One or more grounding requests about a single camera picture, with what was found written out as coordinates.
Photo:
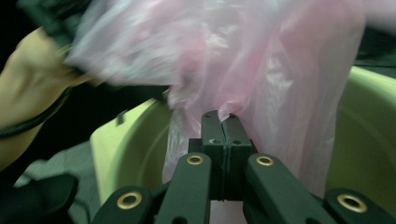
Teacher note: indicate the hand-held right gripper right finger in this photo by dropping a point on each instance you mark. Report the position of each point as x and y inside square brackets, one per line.
[236, 140]

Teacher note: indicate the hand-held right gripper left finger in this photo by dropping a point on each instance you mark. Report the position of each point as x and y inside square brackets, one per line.
[213, 140]

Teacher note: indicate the pink plastic bag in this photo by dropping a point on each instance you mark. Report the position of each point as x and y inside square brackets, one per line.
[249, 62]

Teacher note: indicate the green plastic bin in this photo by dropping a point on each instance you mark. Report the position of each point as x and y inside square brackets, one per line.
[364, 140]

